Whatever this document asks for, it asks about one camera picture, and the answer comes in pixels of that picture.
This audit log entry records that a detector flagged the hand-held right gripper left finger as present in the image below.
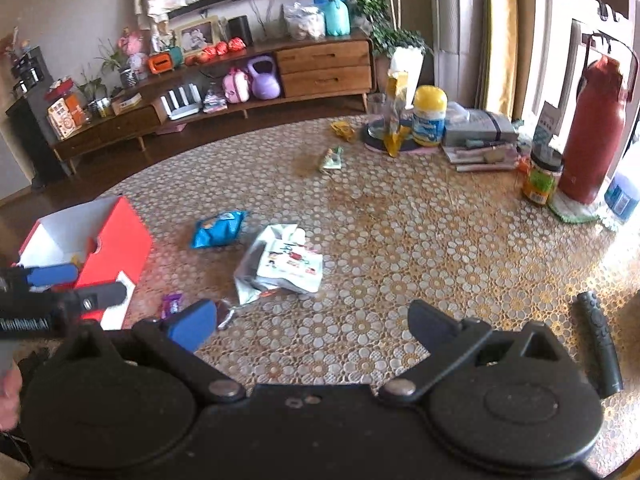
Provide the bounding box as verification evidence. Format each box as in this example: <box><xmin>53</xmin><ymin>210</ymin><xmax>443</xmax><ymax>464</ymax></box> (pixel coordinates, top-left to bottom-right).
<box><xmin>62</xmin><ymin>299</ymin><xmax>247</xmax><ymax>405</ymax></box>

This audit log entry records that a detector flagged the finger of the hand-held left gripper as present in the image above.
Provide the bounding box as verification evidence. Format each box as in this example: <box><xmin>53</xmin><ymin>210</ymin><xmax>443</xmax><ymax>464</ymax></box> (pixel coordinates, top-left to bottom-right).
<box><xmin>10</xmin><ymin>263</ymin><xmax>80</xmax><ymax>292</ymax></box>
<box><xmin>72</xmin><ymin>281</ymin><xmax>128</xmax><ymax>314</ymax></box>

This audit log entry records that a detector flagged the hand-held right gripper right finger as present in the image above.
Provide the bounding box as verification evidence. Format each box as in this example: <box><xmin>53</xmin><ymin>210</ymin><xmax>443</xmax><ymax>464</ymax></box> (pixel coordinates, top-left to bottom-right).
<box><xmin>378</xmin><ymin>300</ymin><xmax>577</xmax><ymax>405</ymax></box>

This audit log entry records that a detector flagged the purple candy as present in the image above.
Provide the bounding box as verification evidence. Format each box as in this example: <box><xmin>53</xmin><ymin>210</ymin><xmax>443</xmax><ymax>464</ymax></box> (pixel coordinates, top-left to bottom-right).
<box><xmin>161</xmin><ymin>294</ymin><xmax>187</xmax><ymax>320</ymax></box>

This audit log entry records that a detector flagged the red cardboard shoe box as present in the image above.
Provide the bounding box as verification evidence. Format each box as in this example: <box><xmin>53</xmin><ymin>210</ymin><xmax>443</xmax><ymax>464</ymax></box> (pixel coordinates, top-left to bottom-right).
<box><xmin>12</xmin><ymin>196</ymin><xmax>153</xmax><ymax>331</ymax></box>

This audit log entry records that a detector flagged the blue snack packet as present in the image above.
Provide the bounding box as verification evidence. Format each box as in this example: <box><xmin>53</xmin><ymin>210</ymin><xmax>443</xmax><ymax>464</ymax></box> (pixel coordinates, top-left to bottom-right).
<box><xmin>191</xmin><ymin>210</ymin><xmax>248</xmax><ymax>249</ymax></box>

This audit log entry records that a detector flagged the white cartoon snack bag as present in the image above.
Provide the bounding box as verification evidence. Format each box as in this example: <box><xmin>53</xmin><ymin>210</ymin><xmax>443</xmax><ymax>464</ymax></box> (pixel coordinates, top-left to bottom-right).
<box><xmin>233</xmin><ymin>224</ymin><xmax>323</xmax><ymax>306</ymax></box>

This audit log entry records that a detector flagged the person's left hand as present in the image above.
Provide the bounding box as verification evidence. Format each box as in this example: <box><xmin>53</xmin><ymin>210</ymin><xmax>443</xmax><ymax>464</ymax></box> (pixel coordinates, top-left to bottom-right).
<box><xmin>0</xmin><ymin>364</ymin><xmax>24</xmax><ymax>432</ymax></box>

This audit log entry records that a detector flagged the black tall cabinet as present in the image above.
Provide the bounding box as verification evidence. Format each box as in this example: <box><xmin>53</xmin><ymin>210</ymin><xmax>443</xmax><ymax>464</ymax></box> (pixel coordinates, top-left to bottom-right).
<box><xmin>5</xmin><ymin>92</ymin><xmax>66</xmax><ymax>188</ymax></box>

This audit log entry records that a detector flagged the orange and white carton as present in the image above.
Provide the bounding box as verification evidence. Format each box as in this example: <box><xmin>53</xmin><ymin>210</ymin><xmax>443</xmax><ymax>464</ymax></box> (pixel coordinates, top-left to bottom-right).
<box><xmin>47</xmin><ymin>96</ymin><xmax>87</xmax><ymax>140</ymax></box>

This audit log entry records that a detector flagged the stack of books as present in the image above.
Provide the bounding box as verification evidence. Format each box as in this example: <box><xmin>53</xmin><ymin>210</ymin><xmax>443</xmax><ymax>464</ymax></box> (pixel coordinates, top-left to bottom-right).
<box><xmin>442</xmin><ymin>142</ymin><xmax>521</xmax><ymax>173</ymax></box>

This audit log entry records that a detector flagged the black remote control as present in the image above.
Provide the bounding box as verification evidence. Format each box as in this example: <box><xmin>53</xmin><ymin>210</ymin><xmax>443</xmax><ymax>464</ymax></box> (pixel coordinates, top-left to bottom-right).
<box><xmin>576</xmin><ymin>291</ymin><xmax>625</xmax><ymax>396</ymax></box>

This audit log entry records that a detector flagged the green lace coaster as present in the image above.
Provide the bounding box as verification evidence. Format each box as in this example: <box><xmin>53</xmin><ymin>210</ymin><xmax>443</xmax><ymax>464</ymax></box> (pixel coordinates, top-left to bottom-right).
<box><xmin>547</xmin><ymin>192</ymin><xmax>601</xmax><ymax>224</ymax></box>

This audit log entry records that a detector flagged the black lidded glass jar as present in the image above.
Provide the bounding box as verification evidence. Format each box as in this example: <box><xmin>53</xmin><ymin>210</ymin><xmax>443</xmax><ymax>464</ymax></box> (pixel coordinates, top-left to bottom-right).
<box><xmin>522</xmin><ymin>145</ymin><xmax>565</xmax><ymax>206</ymax></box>

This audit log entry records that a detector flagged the red lidded container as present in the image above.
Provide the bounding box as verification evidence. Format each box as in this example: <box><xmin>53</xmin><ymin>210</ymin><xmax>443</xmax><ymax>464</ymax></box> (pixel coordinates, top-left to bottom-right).
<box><xmin>44</xmin><ymin>77</ymin><xmax>76</xmax><ymax>103</ymax></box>

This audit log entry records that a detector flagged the pink round placemat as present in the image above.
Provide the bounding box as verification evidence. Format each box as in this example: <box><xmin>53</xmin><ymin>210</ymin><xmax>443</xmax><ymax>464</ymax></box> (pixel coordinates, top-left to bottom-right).
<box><xmin>364</xmin><ymin>117</ymin><xmax>426</xmax><ymax>155</ymax></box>

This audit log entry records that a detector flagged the brown flat box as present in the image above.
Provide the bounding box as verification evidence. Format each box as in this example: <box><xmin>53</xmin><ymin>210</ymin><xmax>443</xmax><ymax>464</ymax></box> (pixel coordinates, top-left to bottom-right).
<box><xmin>111</xmin><ymin>91</ymin><xmax>143</xmax><ymax>116</ymax></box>

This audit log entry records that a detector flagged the small green wrapper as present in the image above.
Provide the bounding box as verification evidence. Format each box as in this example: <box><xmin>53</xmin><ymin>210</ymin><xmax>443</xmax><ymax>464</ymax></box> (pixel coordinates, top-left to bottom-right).
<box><xmin>319</xmin><ymin>146</ymin><xmax>345</xmax><ymax>172</ymax></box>

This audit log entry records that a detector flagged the grey rectangular box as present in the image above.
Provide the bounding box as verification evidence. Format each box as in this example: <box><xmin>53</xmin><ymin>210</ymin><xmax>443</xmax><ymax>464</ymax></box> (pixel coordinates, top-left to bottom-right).
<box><xmin>442</xmin><ymin>102</ymin><xmax>518</xmax><ymax>147</ymax></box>

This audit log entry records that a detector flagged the yellow lidded white tub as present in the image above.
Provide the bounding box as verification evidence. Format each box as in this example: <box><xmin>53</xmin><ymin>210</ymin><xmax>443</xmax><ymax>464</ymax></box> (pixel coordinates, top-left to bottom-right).
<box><xmin>412</xmin><ymin>85</ymin><xmax>447</xmax><ymax>147</ymax></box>

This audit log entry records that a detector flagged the black coffee machine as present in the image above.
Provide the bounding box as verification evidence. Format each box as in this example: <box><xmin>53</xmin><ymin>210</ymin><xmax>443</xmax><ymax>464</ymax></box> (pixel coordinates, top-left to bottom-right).
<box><xmin>11</xmin><ymin>46</ymin><xmax>48</xmax><ymax>98</ymax></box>

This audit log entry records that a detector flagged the white router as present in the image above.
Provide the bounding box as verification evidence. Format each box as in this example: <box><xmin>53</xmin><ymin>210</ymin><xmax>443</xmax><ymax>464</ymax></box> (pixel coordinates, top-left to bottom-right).
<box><xmin>160</xmin><ymin>85</ymin><xmax>203</xmax><ymax>121</ymax></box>

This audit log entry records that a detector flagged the clear drinking glass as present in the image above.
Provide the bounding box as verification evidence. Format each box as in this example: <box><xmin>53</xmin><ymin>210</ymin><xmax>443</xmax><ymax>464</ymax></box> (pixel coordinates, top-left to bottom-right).
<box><xmin>367</xmin><ymin>92</ymin><xmax>396</xmax><ymax>138</ymax></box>

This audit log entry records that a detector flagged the green houseplant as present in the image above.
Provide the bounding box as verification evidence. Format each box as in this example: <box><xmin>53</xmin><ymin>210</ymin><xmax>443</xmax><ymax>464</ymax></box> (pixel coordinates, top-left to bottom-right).
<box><xmin>80</xmin><ymin>40</ymin><xmax>126</xmax><ymax>103</ymax></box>

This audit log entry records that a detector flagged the stack of colourful packets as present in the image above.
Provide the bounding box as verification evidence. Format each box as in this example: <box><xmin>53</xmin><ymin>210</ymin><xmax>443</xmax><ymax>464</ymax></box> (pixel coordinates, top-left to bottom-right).
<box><xmin>202</xmin><ymin>89</ymin><xmax>228</xmax><ymax>113</ymax></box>

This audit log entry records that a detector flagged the tall yellow packet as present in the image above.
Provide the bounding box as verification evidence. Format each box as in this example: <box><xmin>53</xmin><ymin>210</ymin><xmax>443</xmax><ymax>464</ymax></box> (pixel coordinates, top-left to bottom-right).
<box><xmin>385</xmin><ymin>71</ymin><xmax>412</xmax><ymax>157</ymax></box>

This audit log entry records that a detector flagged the clear water bottle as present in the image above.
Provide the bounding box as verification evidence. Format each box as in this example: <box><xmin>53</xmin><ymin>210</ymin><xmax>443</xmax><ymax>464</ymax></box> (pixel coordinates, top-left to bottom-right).
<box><xmin>604</xmin><ymin>170</ymin><xmax>640</xmax><ymax>223</ymax></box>

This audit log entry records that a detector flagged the standing paper card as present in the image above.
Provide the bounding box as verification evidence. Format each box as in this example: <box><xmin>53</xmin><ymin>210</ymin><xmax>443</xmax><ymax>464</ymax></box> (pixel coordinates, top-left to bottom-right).
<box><xmin>532</xmin><ymin>101</ymin><xmax>563</xmax><ymax>148</ymax></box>

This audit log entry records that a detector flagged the dried flower decoration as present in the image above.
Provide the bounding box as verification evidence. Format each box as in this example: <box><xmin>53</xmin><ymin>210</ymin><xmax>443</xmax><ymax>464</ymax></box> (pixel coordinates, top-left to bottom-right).
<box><xmin>2</xmin><ymin>27</ymin><xmax>33</xmax><ymax>58</ymax></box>

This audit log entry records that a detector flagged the pink small bag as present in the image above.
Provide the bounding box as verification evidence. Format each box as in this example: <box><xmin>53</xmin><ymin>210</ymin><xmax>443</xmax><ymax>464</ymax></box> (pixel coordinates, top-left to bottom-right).
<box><xmin>222</xmin><ymin>67</ymin><xmax>251</xmax><ymax>104</ymax></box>

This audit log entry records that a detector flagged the pink flower bouquet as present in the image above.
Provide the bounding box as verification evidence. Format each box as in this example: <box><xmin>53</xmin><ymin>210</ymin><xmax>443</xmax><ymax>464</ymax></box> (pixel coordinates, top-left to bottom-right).
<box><xmin>117</xmin><ymin>30</ymin><xmax>151</xmax><ymax>68</ymax></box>

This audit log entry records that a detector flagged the orange and teal box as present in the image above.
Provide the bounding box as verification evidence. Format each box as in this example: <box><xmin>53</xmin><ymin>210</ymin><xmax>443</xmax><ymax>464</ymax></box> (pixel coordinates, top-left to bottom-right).
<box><xmin>147</xmin><ymin>47</ymin><xmax>183</xmax><ymax>75</ymax></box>

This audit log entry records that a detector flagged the red thermos flask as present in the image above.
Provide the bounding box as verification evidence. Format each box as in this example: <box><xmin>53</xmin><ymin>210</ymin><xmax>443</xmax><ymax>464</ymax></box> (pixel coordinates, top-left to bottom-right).
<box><xmin>557</xmin><ymin>32</ymin><xmax>640</xmax><ymax>206</ymax></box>

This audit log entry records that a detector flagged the purple kettlebell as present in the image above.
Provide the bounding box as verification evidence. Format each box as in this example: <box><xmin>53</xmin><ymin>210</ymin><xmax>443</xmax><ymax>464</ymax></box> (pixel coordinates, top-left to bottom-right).
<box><xmin>246</xmin><ymin>56</ymin><xmax>282</xmax><ymax>100</ymax></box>

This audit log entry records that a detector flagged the white planter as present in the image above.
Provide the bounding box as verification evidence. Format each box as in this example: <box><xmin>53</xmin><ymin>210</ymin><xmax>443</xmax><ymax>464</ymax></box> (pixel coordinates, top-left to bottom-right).
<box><xmin>389</xmin><ymin>46</ymin><xmax>425</xmax><ymax>108</ymax></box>

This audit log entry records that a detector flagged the wooden TV cabinet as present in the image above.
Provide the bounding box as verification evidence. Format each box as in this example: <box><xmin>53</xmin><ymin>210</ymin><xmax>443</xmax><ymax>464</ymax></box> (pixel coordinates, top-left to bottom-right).
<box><xmin>50</xmin><ymin>30</ymin><xmax>376</xmax><ymax>176</ymax></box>

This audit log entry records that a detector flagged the green artificial tree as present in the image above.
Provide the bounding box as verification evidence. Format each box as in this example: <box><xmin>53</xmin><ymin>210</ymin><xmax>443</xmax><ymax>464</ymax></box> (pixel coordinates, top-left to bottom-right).
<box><xmin>325</xmin><ymin>0</ymin><xmax>433</xmax><ymax>58</ymax></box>

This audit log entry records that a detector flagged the gold curtain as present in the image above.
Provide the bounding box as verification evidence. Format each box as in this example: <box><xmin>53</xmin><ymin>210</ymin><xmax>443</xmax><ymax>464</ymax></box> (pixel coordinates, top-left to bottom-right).
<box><xmin>475</xmin><ymin>0</ymin><xmax>521</xmax><ymax>121</ymax></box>

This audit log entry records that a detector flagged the black speaker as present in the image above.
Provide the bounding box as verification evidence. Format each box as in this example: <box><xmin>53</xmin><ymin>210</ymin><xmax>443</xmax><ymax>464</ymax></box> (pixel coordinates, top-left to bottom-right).
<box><xmin>227</xmin><ymin>15</ymin><xmax>253</xmax><ymax>47</ymax></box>

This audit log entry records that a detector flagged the grey standing air conditioner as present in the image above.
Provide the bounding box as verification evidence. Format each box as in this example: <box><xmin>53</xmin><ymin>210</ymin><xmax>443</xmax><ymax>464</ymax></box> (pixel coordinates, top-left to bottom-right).
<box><xmin>430</xmin><ymin>0</ymin><xmax>488</xmax><ymax>106</ymax></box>

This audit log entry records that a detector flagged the teal spray bottle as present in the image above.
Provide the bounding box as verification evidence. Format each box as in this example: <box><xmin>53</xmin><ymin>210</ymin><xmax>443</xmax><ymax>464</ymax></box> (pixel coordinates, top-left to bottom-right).
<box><xmin>312</xmin><ymin>0</ymin><xmax>350</xmax><ymax>37</ymax></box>

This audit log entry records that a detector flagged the clear plastic bag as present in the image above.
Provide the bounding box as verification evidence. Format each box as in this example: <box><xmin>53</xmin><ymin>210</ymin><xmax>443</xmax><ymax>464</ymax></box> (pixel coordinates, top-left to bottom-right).
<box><xmin>283</xmin><ymin>2</ymin><xmax>326</xmax><ymax>41</ymax></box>

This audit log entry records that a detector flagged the cream photo frame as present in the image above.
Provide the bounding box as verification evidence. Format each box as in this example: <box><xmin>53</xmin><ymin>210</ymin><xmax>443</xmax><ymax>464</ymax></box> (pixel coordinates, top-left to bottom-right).
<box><xmin>174</xmin><ymin>16</ymin><xmax>221</xmax><ymax>57</ymax></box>

